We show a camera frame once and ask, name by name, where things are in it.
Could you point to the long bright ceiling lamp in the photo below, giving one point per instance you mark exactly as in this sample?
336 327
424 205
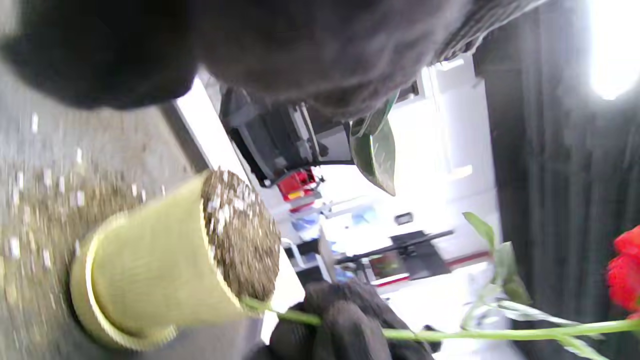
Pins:
615 45

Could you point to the dark brown plastic tray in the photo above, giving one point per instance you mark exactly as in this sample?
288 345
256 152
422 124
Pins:
125 140

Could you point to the person's left hand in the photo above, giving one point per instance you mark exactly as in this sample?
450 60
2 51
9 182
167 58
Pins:
300 45

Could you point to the person's right hand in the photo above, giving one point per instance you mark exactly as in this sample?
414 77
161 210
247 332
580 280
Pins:
345 325

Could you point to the yellow ribbed flower pot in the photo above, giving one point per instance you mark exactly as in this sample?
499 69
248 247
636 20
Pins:
150 270

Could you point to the red artificial rose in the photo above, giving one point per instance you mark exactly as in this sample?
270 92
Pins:
500 332

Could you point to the black monitor on stand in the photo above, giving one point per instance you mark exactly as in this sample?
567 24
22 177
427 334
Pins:
415 255

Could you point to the green garden trowel scoop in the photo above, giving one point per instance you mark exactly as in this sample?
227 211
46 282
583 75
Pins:
377 155

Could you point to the brown potting mix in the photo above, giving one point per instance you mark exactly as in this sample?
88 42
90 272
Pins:
45 215
245 240

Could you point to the red tool cart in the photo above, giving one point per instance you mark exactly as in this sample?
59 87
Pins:
297 185

